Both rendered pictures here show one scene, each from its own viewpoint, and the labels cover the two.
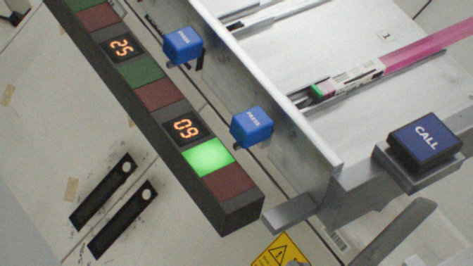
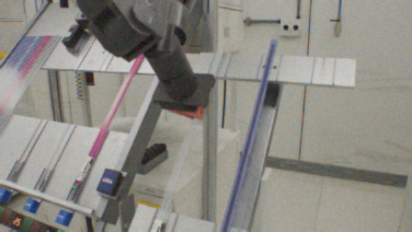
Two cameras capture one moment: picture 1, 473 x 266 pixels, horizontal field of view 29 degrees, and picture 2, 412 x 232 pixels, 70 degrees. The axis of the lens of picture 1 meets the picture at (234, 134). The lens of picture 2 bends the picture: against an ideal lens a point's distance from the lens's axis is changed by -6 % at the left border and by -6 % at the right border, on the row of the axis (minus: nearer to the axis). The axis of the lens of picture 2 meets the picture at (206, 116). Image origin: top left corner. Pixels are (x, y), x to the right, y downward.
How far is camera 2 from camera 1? 0.38 m
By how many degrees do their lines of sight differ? 6
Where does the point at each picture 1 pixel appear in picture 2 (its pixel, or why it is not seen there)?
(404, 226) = (127, 211)
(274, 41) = (56, 177)
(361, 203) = (114, 210)
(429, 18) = not seen: hidden behind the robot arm
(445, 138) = (113, 175)
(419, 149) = (107, 188)
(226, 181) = not seen: outside the picture
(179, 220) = not seen: hidden behind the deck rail
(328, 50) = (74, 165)
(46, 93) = (53, 209)
